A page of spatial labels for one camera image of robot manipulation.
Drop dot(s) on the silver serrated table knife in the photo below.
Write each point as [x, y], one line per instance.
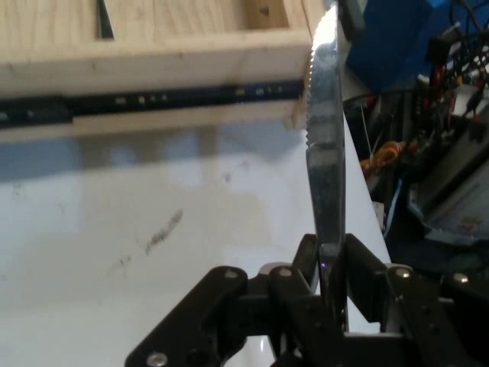
[324, 153]

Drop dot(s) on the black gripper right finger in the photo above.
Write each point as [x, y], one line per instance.
[428, 321]

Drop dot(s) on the black drawer slide rail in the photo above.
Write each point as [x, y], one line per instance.
[114, 105]

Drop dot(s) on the light wooden drawer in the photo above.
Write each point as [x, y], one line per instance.
[153, 57]

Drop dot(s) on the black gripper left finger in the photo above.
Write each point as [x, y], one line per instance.
[229, 313]

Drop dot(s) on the blue foam block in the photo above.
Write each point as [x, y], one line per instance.
[397, 46]

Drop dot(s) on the grey equipment case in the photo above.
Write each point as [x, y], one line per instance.
[454, 206]

